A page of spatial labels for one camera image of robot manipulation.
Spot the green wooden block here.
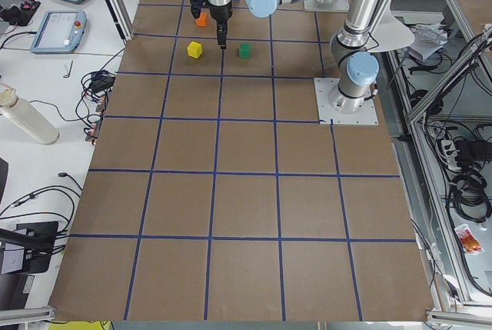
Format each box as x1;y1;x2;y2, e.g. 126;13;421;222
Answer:
238;43;251;59

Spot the orange wooden block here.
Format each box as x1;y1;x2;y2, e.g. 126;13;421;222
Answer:
195;12;208;28

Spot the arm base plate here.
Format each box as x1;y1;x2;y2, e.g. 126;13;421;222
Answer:
314;78;379;126

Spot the allen key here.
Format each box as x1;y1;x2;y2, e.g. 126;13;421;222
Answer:
62;60;74;78

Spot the yellow wooden block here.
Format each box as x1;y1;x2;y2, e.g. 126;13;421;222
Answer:
187;41;203;59

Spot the black camera stand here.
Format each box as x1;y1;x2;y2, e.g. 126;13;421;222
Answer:
1;222;58;275

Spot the teach pendant near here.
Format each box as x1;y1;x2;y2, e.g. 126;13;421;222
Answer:
30;10;87;54

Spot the white bottle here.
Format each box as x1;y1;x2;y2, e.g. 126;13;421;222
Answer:
1;83;60;145

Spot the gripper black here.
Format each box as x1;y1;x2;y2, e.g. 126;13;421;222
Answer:
210;2;233;50

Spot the white chair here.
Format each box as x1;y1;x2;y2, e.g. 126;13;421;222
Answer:
370;0;414;52

